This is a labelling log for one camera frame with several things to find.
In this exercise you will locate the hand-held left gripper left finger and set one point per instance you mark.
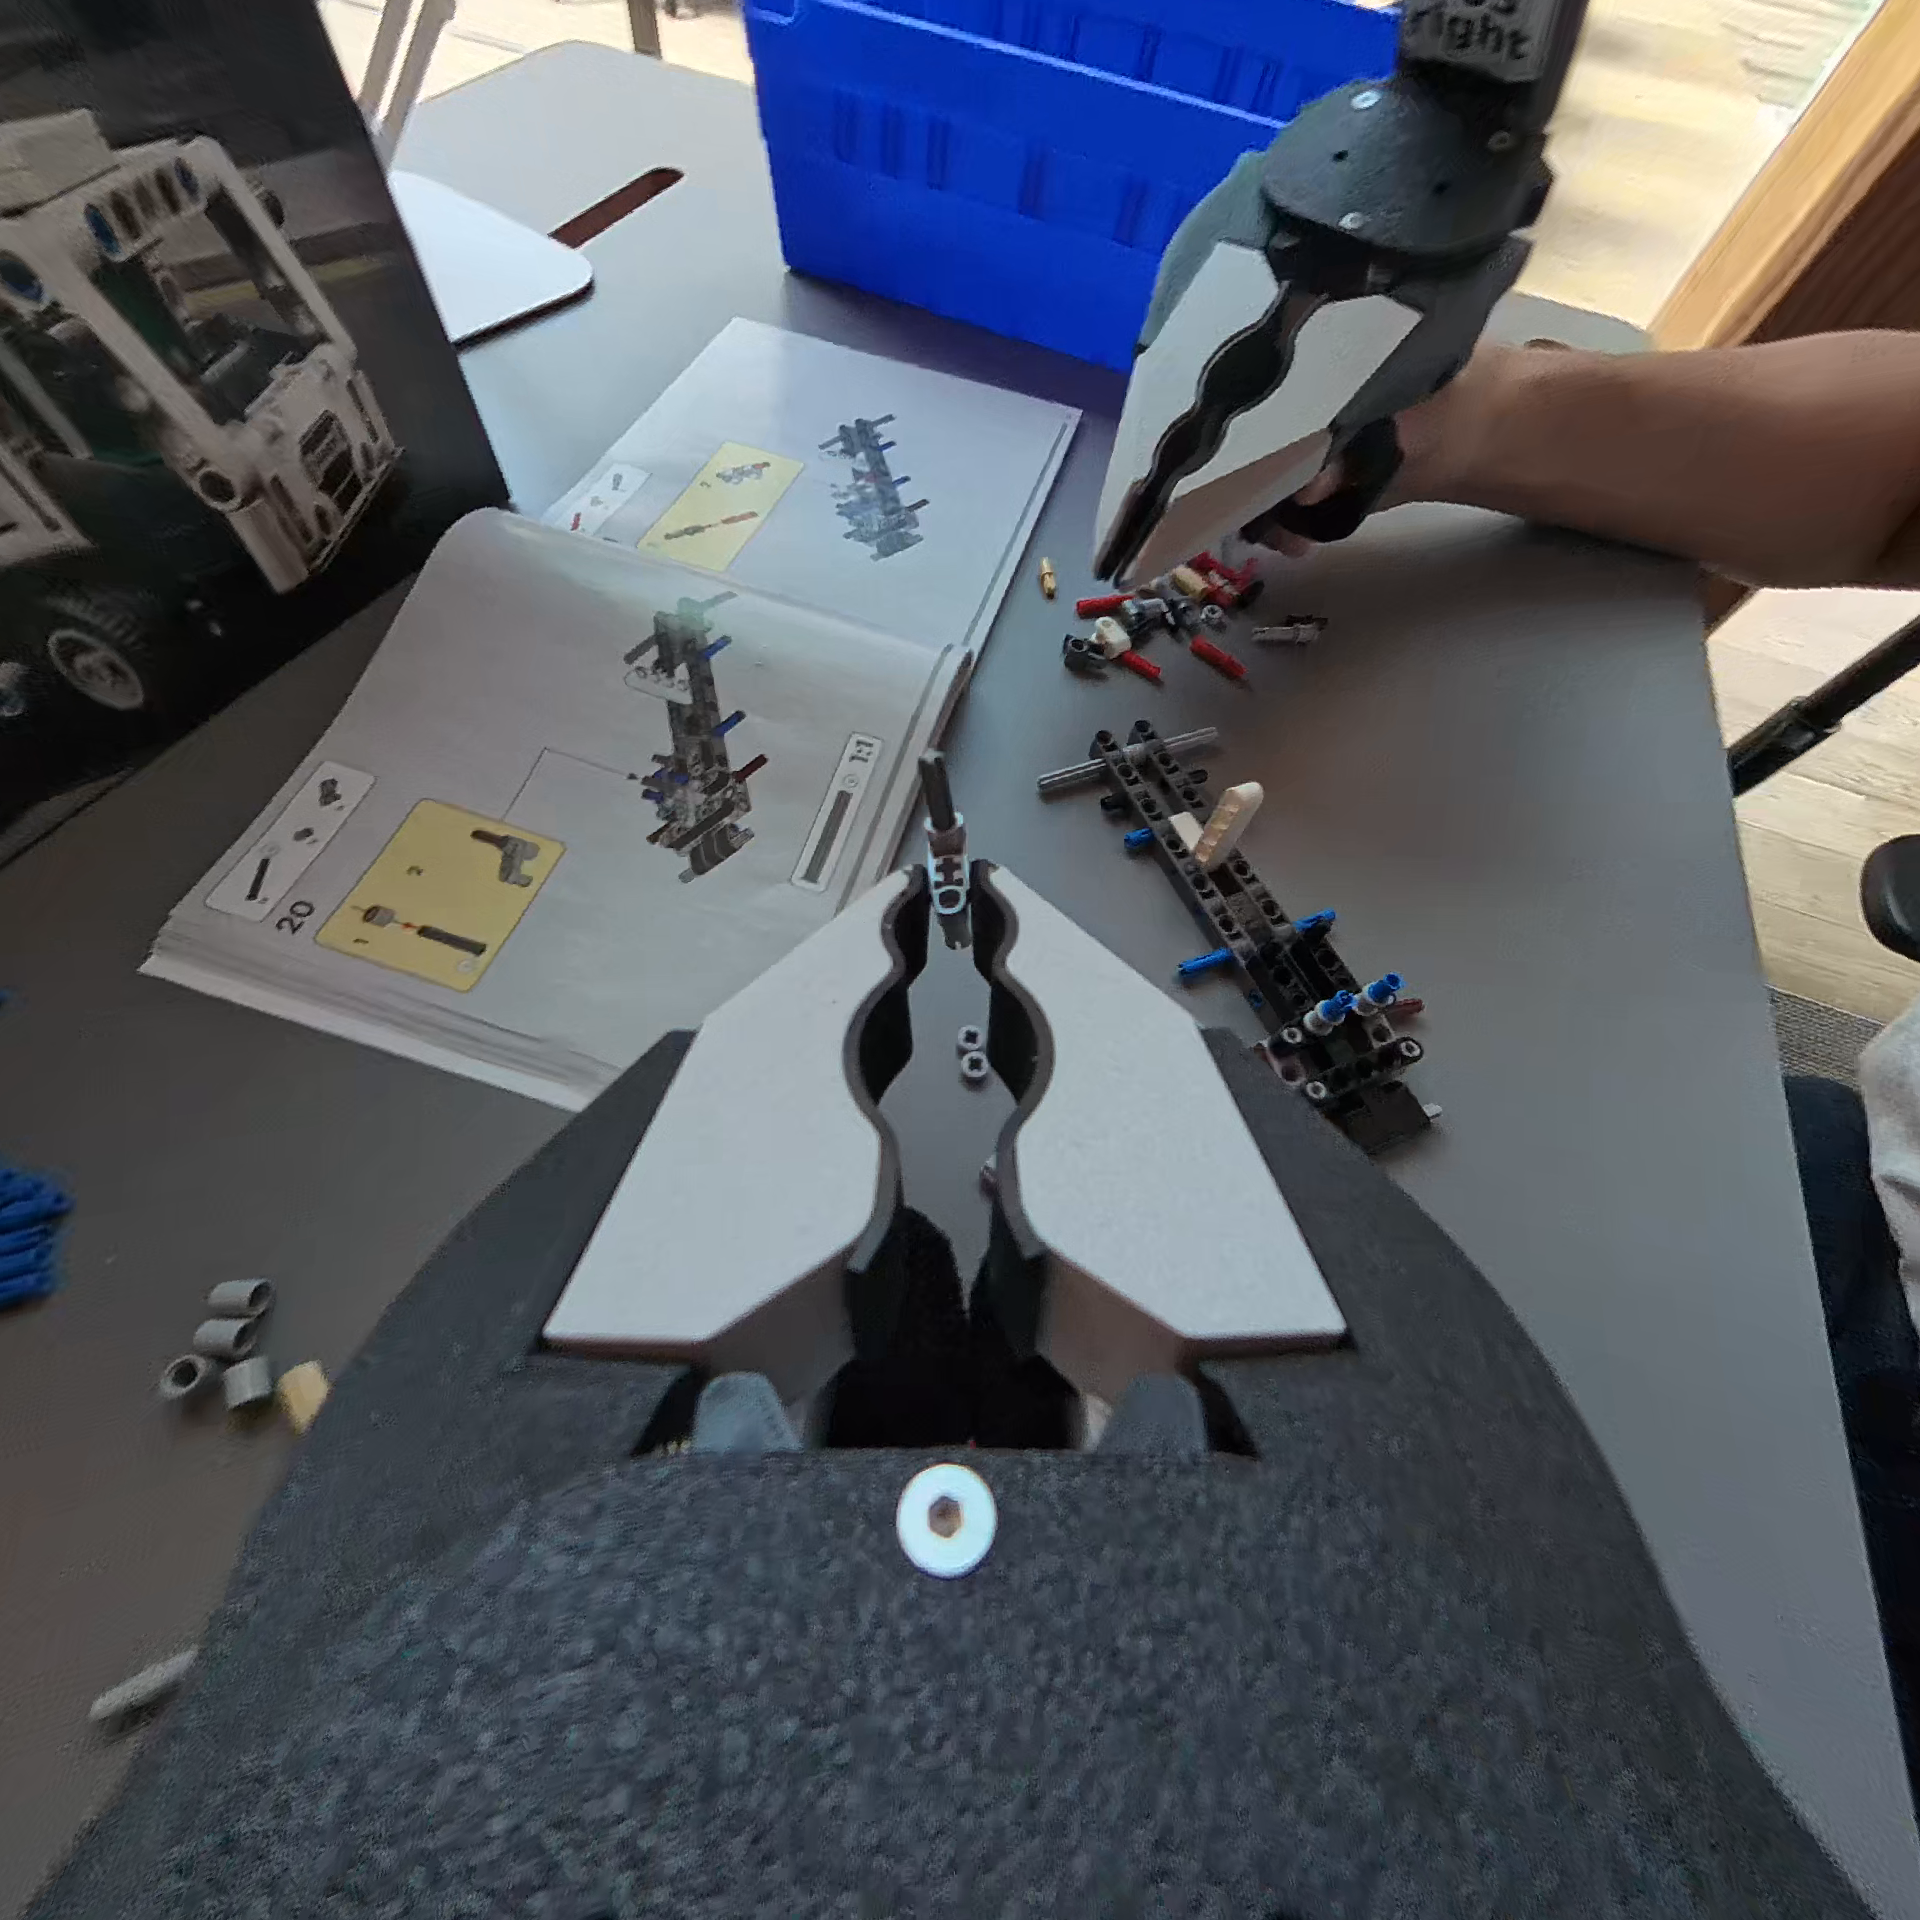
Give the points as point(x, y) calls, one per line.
point(722, 1184)

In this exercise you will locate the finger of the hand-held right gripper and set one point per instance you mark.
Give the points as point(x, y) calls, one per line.
point(1186, 376)
point(1307, 390)

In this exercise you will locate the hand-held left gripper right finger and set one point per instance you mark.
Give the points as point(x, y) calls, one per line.
point(1172, 1184)

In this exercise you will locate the pile of small lego pins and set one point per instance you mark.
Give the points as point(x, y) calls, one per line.
point(1172, 615)

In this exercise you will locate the lego chassis assembly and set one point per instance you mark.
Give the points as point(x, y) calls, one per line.
point(1276, 945)

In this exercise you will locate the grey connector with brown axle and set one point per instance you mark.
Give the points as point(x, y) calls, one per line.
point(950, 902)

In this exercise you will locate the person's right forearm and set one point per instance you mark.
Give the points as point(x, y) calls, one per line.
point(1724, 451)

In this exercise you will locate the tan lego tube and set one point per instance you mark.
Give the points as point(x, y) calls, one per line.
point(300, 1395)

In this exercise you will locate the grey lego sleeve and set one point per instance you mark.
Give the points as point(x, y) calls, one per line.
point(224, 1338)
point(183, 1377)
point(248, 1386)
point(240, 1299)

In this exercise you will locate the pile of blue lego pins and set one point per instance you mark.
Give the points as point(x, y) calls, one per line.
point(30, 1231)

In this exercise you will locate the light grey lego axle pin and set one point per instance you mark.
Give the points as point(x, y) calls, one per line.
point(142, 1687)

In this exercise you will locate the black lego set box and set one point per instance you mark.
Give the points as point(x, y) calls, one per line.
point(181, 376)

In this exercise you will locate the person's right hand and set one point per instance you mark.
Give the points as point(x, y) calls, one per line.
point(1463, 442)

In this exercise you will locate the blue plastic bin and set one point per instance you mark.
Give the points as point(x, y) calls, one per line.
point(962, 181)

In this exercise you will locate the wooden cabinet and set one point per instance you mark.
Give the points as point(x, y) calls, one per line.
point(1830, 224)

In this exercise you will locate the open instruction booklet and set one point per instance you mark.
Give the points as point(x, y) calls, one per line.
point(495, 721)

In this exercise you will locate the black chair leg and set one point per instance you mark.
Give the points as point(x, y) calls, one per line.
point(1823, 704)

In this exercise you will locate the person's dark jeans leg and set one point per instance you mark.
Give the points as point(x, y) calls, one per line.
point(1846, 1349)

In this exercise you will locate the white stand with flat base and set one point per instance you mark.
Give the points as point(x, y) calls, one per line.
point(480, 263)

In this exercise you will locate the person's white shirt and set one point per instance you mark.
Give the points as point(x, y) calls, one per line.
point(1898, 1142)

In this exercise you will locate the black chair caster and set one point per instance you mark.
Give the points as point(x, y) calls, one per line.
point(1898, 902)

